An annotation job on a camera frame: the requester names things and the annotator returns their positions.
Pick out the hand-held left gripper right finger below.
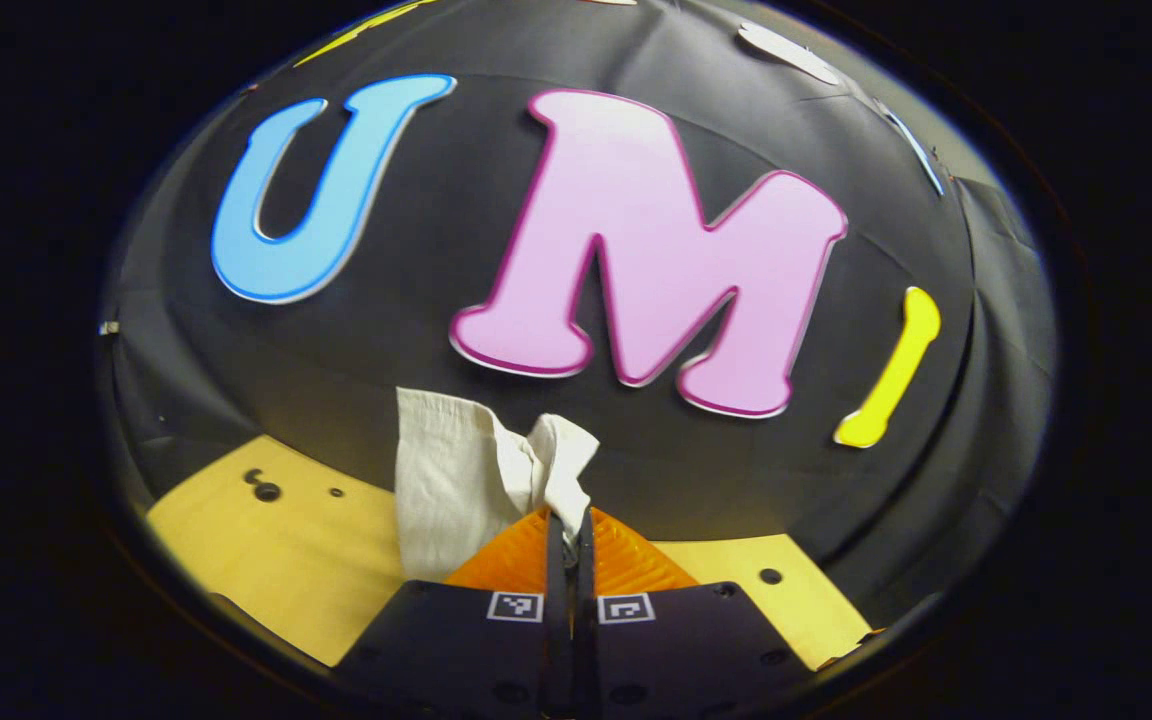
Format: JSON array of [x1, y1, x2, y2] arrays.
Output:
[[572, 506, 817, 720]]

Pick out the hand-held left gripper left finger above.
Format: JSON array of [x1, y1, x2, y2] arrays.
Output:
[[332, 506, 571, 720]]

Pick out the white jeans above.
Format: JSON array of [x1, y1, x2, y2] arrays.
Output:
[[394, 387, 601, 584]]

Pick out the black backdrop cloth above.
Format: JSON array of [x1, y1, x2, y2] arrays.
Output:
[[99, 0, 1059, 633]]

